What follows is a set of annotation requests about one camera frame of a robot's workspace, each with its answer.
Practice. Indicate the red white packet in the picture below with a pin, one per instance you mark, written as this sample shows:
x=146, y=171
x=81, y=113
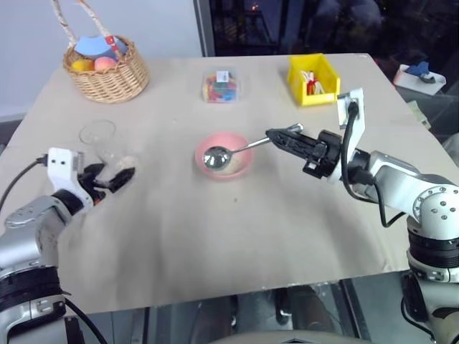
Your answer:
x=112, y=40

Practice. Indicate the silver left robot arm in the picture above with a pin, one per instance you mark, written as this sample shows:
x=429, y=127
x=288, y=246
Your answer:
x=32, y=229

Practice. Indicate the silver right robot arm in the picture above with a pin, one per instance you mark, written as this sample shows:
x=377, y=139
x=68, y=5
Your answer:
x=426, y=215

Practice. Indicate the clear box of coloured pieces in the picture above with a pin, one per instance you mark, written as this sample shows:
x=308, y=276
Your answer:
x=220, y=86

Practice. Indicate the oatmeal in pink bowl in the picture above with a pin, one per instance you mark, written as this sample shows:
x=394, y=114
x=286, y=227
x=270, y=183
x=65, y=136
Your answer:
x=235, y=167

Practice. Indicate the white box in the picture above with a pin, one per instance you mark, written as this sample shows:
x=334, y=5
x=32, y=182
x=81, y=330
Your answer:
x=430, y=86

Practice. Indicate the beige tablecloth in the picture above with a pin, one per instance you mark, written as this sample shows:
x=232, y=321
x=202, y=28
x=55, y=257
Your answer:
x=215, y=222

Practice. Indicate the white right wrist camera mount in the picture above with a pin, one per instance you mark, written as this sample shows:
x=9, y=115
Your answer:
x=356, y=118

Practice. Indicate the grey window frame post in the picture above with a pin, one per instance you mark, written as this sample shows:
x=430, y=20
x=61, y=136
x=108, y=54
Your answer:
x=203, y=27

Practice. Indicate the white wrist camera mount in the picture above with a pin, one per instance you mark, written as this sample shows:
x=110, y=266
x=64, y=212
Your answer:
x=61, y=168
x=356, y=118

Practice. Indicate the pink bowl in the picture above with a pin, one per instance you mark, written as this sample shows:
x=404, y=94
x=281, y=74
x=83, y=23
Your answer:
x=215, y=141

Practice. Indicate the yellow toy fruit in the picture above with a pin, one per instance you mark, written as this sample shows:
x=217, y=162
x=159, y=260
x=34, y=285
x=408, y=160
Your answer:
x=81, y=65

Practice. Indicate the silver metal spoon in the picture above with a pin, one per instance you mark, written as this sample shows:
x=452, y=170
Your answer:
x=217, y=159

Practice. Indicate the yellow plastic bin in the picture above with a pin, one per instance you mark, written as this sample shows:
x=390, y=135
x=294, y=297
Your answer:
x=299, y=77

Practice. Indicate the blue toy object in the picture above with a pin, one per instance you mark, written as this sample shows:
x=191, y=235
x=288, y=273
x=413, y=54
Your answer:
x=95, y=46

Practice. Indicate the blue and black object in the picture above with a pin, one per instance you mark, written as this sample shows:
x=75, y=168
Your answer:
x=421, y=70

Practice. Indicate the clear glass mug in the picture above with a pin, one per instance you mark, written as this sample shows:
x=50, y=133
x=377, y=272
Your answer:
x=104, y=143

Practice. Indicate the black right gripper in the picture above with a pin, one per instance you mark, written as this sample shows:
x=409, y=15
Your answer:
x=324, y=154

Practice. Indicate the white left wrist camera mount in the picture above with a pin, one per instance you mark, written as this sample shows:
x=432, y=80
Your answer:
x=61, y=168

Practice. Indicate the orange pink toy peach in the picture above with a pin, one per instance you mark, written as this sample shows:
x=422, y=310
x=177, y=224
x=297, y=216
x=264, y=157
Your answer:
x=104, y=63

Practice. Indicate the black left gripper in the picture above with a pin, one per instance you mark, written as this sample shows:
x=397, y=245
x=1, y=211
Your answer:
x=89, y=186

